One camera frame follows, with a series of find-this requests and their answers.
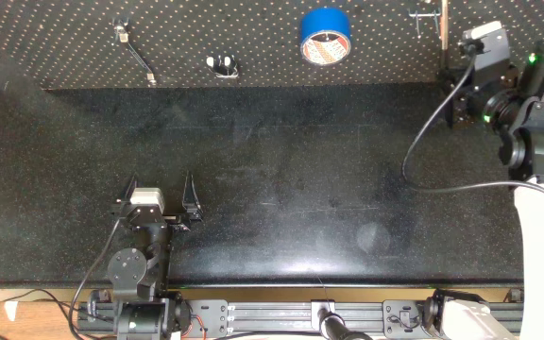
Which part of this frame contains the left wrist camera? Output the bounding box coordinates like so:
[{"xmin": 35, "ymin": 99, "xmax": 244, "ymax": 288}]
[{"xmin": 129, "ymin": 187, "xmax": 166, "ymax": 213}]

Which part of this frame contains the mounting rail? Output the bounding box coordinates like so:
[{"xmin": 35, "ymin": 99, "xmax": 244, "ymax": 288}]
[{"xmin": 76, "ymin": 288, "xmax": 524, "ymax": 340}]

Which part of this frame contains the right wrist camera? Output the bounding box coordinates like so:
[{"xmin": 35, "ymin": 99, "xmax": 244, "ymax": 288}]
[{"xmin": 461, "ymin": 20, "xmax": 503, "ymax": 43}]

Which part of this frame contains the black cable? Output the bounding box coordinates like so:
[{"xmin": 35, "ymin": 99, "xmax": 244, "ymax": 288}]
[
  {"xmin": 400, "ymin": 40, "xmax": 544, "ymax": 247},
  {"xmin": 67, "ymin": 217, "xmax": 123, "ymax": 340}
]

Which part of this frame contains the black pegboard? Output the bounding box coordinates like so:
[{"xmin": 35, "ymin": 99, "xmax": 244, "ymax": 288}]
[{"xmin": 0, "ymin": 0, "xmax": 544, "ymax": 91}]

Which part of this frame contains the hammer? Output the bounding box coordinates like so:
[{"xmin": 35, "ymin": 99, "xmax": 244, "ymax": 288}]
[{"xmin": 440, "ymin": 0, "xmax": 451, "ymax": 72}]

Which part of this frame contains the roll of blue tape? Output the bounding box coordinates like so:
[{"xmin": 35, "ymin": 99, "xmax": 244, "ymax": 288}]
[{"xmin": 298, "ymin": 7, "xmax": 352, "ymax": 67}]

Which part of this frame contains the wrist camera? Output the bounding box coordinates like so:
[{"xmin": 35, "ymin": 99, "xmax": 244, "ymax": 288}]
[
  {"xmin": 129, "ymin": 187, "xmax": 166, "ymax": 213},
  {"xmin": 461, "ymin": 20, "xmax": 503, "ymax": 43}
]

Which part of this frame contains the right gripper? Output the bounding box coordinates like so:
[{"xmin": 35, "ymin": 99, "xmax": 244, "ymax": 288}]
[{"xmin": 474, "ymin": 28, "xmax": 521, "ymax": 91}]

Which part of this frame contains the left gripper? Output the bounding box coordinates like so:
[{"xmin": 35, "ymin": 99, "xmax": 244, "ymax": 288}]
[{"xmin": 112, "ymin": 170, "xmax": 203, "ymax": 232}]

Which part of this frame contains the thin black wire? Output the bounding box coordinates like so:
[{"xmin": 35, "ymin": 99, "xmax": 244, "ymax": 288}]
[{"xmin": 1, "ymin": 287, "xmax": 112, "ymax": 327}]

